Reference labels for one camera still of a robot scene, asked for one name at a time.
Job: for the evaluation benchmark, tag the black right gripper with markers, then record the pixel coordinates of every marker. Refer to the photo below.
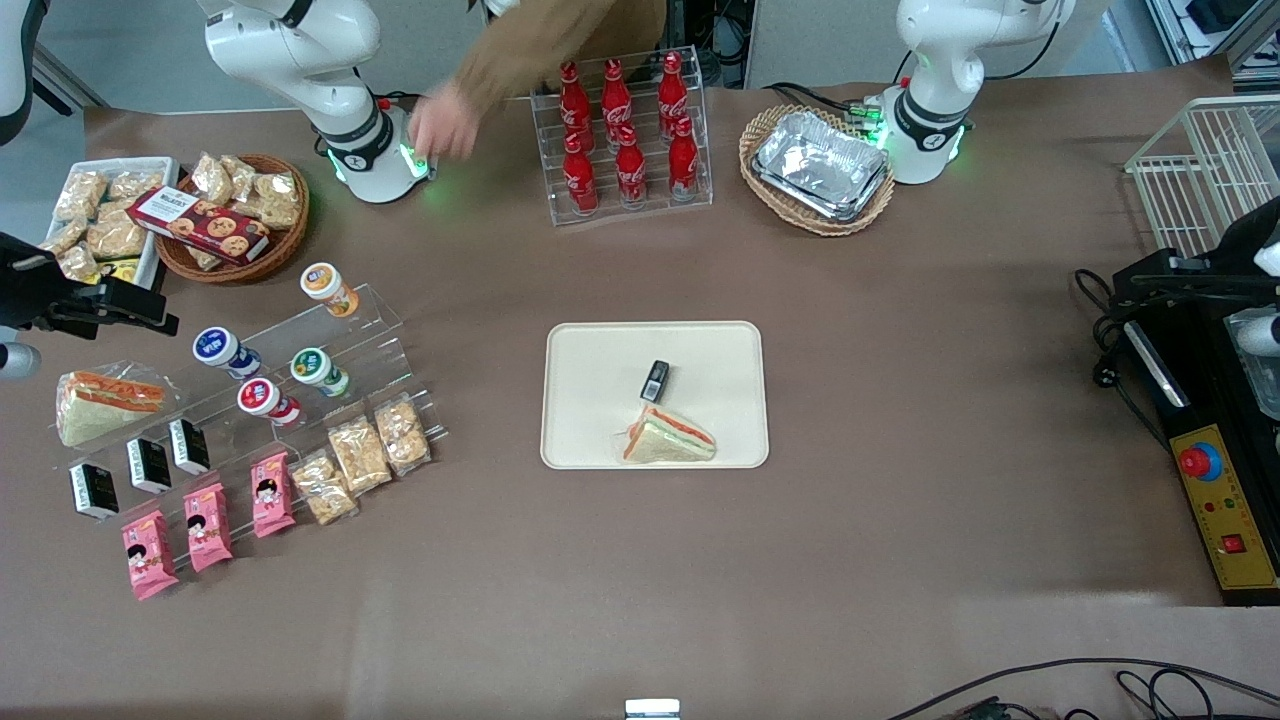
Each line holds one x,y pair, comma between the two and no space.
22,285

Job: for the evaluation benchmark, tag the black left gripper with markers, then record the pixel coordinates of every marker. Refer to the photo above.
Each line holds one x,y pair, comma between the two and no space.
1238,262

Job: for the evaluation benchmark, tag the green lid gum bottle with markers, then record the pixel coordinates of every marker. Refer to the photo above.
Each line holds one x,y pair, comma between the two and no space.
318,370

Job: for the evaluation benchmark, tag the brown sleeved forearm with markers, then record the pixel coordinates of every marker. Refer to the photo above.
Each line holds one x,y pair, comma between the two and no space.
540,45

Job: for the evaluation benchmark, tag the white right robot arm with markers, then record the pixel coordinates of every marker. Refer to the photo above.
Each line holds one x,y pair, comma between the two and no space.
300,50

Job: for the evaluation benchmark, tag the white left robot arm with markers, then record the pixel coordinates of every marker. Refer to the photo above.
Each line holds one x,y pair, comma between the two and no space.
940,50

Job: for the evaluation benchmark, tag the blue lid gum bottle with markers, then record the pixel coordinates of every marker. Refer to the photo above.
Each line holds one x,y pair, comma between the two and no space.
220,348

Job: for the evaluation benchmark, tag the red lid gum bottle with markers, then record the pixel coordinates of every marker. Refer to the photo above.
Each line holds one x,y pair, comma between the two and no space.
262,398

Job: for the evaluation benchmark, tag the orange lid gum bottle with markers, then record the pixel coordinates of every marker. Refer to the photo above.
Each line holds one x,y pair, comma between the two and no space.
325,285

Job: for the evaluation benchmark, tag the aluminium foil tray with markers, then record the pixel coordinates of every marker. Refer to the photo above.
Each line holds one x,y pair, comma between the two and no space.
820,160
845,214

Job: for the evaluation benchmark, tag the cream plastic tray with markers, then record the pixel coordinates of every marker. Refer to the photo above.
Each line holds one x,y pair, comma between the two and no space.
600,380

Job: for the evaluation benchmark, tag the person right hand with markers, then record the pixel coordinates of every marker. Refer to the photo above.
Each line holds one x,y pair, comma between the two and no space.
445,122

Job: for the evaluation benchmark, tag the yellow snack packet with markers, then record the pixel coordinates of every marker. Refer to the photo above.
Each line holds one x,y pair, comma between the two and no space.
120,270

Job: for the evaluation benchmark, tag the clear granola snack bag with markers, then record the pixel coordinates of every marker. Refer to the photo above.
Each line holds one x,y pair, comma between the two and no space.
80,195
402,435
360,455
203,258
78,262
118,235
135,186
278,200
323,488
240,175
65,235
212,178

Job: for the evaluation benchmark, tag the wrapped triangle sandwich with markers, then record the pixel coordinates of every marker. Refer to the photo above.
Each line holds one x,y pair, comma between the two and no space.
665,438
105,405

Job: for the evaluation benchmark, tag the black control box yellow panel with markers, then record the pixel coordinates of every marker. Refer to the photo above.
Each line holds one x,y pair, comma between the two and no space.
1200,400

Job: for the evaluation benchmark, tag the clear plastic box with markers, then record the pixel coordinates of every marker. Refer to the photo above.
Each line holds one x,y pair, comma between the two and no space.
1250,385

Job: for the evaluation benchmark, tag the red cookie box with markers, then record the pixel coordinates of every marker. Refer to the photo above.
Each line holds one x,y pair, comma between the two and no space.
200,222

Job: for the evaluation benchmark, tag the white plastic bin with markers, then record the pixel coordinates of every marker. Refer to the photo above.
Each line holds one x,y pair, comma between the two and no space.
130,164

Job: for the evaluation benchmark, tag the red emergency stop button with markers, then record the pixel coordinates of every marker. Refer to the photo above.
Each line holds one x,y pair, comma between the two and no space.
1200,462

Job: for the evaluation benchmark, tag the brown wicker basket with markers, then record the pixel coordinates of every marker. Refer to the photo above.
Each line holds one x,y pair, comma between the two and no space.
285,250

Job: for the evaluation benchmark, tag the grey metal profile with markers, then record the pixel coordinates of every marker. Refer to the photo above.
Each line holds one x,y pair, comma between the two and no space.
70,80

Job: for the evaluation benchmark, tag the pink snack packet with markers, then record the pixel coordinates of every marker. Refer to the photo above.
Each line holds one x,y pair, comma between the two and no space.
149,555
272,495
208,527

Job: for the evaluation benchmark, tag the clear acrylic stepped riser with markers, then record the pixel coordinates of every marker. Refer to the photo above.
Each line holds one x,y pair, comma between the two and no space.
370,305

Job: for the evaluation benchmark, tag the light wicker basket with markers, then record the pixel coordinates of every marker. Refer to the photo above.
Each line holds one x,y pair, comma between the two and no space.
765,125

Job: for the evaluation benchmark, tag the red cola bottle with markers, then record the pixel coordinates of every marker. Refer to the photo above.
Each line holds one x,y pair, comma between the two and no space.
672,90
630,170
683,162
573,100
616,95
580,180

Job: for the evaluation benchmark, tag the clear acrylic bottle rack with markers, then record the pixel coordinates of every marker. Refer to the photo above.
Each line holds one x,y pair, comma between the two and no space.
650,205

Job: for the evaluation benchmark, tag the small silver device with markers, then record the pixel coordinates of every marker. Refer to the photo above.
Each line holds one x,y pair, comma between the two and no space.
652,709

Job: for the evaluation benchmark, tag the metal frame shelf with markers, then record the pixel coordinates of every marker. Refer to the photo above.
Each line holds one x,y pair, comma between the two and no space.
1210,25

